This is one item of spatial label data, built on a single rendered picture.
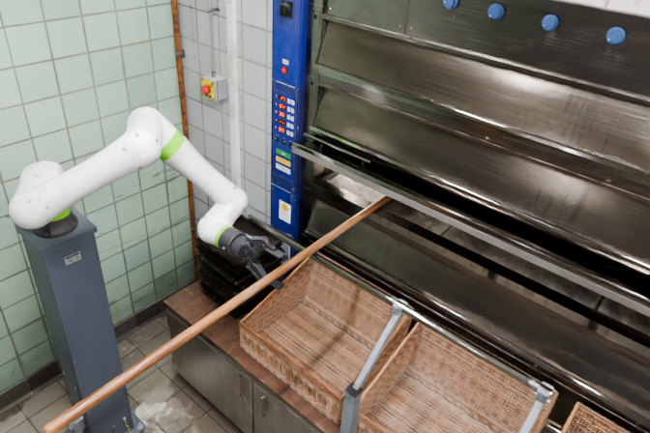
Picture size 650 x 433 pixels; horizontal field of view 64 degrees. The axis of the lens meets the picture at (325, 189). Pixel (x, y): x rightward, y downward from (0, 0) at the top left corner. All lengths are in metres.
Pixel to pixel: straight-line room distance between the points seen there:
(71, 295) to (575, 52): 1.88
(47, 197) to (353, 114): 1.09
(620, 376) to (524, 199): 0.66
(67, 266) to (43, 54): 0.87
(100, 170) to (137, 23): 1.05
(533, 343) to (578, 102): 0.87
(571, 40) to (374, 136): 0.76
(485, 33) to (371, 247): 1.00
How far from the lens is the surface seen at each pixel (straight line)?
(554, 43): 1.65
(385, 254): 2.22
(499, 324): 2.08
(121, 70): 2.62
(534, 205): 1.78
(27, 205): 1.84
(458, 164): 1.85
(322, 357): 2.35
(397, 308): 1.75
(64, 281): 2.16
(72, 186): 1.78
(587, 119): 1.66
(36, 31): 2.42
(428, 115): 1.86
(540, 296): 1.95
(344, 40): 2.01
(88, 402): 1.52
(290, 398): 2.22
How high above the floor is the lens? 2.36
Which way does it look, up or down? 31 degrees down
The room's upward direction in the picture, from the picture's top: 4 degrees clockwise
